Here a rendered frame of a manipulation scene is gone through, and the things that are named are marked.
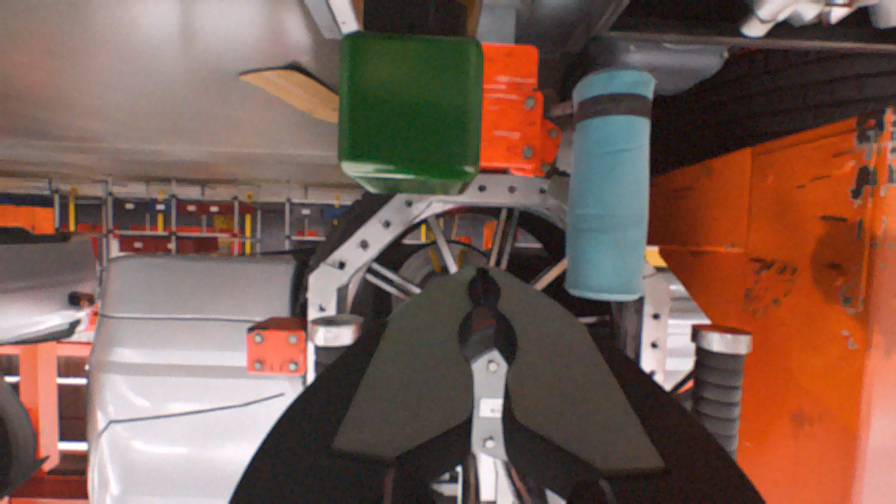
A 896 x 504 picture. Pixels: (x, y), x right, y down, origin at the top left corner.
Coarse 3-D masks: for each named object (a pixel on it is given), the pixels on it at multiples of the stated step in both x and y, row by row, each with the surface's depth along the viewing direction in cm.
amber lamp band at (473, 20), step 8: (352, 0) 10; (360, 0) 9; (448, 0) 9; (456, 0) 9; (464, 0) 9; (472, 0) 9; (480, 0) 9; (360, 8) 10; (472, 8) 10; (480, 8) 10; (360, 16) 10; (472, 16) 10; (480, 16) 11; (360, 24) 11; (472, 24) 10; (472, 32) 11
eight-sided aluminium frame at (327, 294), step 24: (480, 192) 49; (504, 192) 49; (528, 192) 49; (552, 192) 49; (384, 216) 49; (408, 216) 49; (360, 240) 49; (384, 240) 49; (336, 264) 49; (360, 264) 49; (648, 264) 50; (312, 288) 48; (336, 288) 49; (648, 288) 50; (312, 312) 49; (336, 312) 49; (624, 312) 56; (648, 312) 51; (624, 336) 56; (648, 336) 51; (312, 360) 49; (648, 360) 51; (456, 480) 56; (528, 480) 57
